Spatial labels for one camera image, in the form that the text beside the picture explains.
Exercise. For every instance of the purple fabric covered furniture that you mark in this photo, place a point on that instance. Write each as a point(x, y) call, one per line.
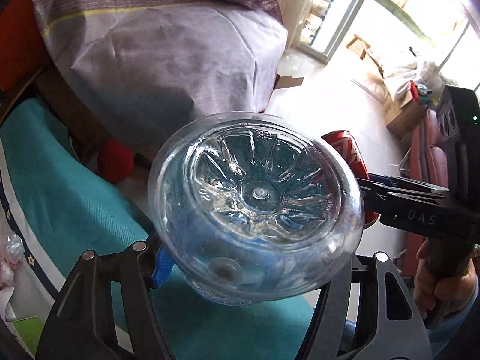
point(145, 68)

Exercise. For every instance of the red soda can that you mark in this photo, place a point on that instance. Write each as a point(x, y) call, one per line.
point(345, 144)

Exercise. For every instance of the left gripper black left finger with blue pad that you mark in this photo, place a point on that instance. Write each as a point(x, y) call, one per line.
point(81, 324)

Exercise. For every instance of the red chair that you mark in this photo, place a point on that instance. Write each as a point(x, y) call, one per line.
point(426, 162)

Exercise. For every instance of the person's right hand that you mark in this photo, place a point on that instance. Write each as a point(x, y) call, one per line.
point(455, 291)

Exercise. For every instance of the black camera box green light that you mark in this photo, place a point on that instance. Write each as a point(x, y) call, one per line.
point(458, 118)

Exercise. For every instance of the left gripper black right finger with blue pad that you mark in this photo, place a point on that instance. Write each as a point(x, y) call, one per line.
point(388, 324)

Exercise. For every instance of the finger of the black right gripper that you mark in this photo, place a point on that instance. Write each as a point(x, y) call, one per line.
point(380, 191)

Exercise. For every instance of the clear plastic bottle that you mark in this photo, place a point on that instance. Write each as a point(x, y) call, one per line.
point(252, 209)

